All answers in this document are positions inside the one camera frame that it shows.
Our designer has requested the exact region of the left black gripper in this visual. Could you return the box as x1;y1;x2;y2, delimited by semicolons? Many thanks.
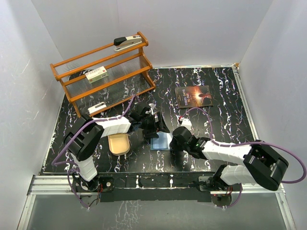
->
139;112;169;138

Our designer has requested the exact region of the blue leather card holder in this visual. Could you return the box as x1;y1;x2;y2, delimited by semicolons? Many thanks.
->
151;132;173;150

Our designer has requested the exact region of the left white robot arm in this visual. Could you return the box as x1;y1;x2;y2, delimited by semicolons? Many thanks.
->
63;104;170;191

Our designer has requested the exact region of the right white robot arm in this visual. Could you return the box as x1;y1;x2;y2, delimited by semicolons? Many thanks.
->
170;126;289;191

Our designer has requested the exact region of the white card on rack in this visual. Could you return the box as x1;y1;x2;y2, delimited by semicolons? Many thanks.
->
88;102;106;114

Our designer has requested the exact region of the dark book with sunset cover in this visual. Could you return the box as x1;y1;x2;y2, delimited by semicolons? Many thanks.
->
175;85;213;109

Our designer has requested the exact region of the orange wooden three-tier rack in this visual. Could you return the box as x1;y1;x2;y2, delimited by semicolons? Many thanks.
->
50;32;156;116

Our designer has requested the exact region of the green and white small box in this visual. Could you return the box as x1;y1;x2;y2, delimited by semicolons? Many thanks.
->
85;66;108;83

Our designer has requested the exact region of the black and beige stapler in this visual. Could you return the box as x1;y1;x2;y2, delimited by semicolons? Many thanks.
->
113;35;142;52

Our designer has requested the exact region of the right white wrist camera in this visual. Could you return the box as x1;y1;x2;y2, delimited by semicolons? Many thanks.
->
179;117;192;131

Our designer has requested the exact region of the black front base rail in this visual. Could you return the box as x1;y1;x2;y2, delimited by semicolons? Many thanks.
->
97;171;243;204

